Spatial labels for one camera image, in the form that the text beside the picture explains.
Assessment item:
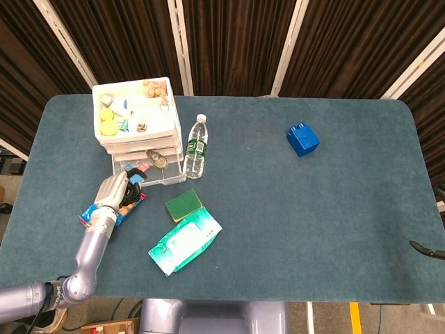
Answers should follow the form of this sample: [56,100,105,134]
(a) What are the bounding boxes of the beige shoe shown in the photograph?
[36,308,69,333]

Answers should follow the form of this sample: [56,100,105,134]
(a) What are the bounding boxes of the black floor cable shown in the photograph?
[65,299,144,331]

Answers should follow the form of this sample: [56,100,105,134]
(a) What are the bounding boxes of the blue potato chip bag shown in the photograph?
[79,193,147,228]

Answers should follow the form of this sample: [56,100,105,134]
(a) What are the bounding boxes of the brown cardboard box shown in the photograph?
[80,318,140,334]

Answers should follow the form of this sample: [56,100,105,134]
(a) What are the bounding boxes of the light blue plastic piece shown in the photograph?
[126,168,149,184]

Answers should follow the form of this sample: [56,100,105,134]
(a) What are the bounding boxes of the green wet wipes pack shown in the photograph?
[148,207,223,278]

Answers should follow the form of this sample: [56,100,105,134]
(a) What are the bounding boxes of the blue felt table mat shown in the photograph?
[0,94,445,303]

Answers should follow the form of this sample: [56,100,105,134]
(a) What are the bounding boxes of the blue toy building block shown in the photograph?
[286,122,321,158]

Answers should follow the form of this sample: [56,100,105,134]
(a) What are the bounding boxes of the white drawer organizer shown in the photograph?
[91,77,185,164]

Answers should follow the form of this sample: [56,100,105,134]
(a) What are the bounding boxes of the white partition frame post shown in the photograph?
[167,0,195,96]
[33,0,97,86]
[270,0,309,97]
[380,34,445,101]

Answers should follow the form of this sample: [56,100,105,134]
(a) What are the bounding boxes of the oval metal tin can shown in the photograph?
[145,149,170,169]

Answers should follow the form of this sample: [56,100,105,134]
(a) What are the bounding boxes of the large yellow round lid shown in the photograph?
[99,120,120,137]

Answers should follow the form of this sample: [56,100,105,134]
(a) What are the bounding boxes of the green and yellow sponge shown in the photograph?
[165,189,204,223]

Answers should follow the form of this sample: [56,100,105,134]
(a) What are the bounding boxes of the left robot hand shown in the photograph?
[93,170,143,213]

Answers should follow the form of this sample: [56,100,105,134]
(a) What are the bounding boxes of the pile of brown cookies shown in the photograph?
[143,80,165,99]

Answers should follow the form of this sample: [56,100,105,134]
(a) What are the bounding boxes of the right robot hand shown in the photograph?
[408,239,445,260]

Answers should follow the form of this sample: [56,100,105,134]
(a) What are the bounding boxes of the clear plastic water bottle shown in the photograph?
[182,113,210,180]

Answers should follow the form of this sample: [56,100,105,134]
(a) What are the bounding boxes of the white table leg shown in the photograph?
[305,301,316,334]

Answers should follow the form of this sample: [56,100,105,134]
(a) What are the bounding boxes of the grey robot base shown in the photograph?
[138,298,289,334]

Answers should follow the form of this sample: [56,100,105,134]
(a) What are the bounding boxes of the dark brown curtain panel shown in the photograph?
[182,0,297,97]
[48,0,184,95]
[280,0,445,99]
[0,0,92,157]

